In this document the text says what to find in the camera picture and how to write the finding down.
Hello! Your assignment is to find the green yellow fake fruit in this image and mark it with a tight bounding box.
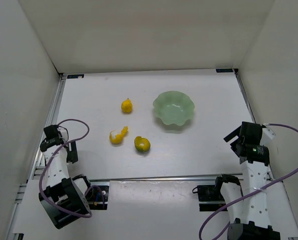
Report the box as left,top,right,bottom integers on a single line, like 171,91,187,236
134,136,151,153

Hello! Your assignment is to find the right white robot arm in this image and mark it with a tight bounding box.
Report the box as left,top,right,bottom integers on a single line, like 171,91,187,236
216,121,280,240

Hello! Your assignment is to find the yellow fake pear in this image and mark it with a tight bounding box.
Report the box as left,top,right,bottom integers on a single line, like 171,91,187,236
121,98,133,114

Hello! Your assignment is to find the green glass fruit bowl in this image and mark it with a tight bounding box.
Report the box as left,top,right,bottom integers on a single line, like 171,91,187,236
153,91,195,126

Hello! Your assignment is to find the yellow peeled fake fruit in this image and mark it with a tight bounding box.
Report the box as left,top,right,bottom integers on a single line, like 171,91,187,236
109,126,128,145

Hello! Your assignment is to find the left aluminium rail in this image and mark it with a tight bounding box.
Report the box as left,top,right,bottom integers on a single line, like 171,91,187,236
8,73,67,240

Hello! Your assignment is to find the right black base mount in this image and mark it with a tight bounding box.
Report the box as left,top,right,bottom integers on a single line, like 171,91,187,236
192,185,225,212

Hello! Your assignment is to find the front aluminium rail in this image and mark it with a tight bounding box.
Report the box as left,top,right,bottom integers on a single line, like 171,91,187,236
88,173,244,183

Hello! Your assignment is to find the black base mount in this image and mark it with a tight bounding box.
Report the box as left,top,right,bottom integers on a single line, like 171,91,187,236
86,185,109,211
192,185,225,212

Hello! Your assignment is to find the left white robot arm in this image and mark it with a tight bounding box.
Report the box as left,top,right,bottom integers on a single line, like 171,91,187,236
39,125,91,229

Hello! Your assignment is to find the left blue corner label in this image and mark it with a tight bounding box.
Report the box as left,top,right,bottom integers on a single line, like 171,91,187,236
67,74,84,79

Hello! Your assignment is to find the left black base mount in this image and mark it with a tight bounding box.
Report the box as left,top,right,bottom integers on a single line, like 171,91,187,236
86,185,109,211

